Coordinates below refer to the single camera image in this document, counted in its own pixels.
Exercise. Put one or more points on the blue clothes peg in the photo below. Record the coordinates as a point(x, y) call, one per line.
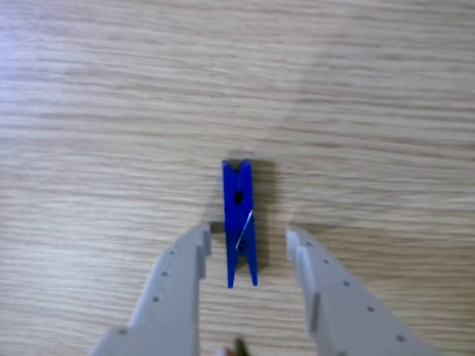
point(237, 181)

